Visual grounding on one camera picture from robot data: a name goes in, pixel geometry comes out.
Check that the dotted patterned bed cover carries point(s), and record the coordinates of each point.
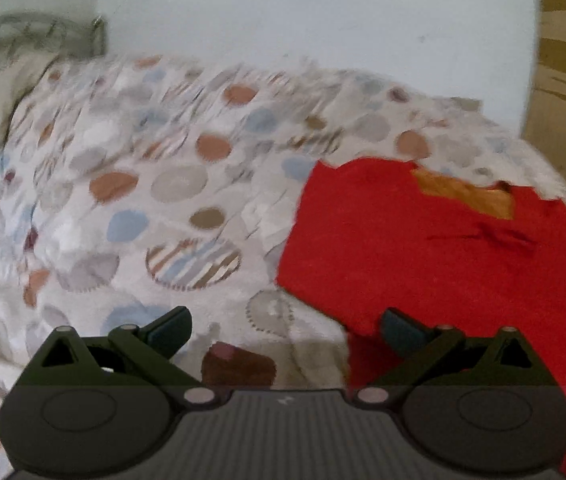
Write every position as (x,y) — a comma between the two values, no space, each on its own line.
(132,186)

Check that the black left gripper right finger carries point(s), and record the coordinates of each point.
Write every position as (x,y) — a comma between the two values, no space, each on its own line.
(444,355)

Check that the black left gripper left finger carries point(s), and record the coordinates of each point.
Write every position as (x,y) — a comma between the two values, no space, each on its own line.
(131,355)

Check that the metal bed headboard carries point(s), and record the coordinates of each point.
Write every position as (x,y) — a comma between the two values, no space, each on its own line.
(26,31)

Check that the red garment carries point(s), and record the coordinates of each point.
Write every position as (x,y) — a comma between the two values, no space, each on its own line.
(376,234)

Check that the beige pillow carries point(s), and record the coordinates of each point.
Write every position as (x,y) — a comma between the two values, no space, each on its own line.
(18,76)

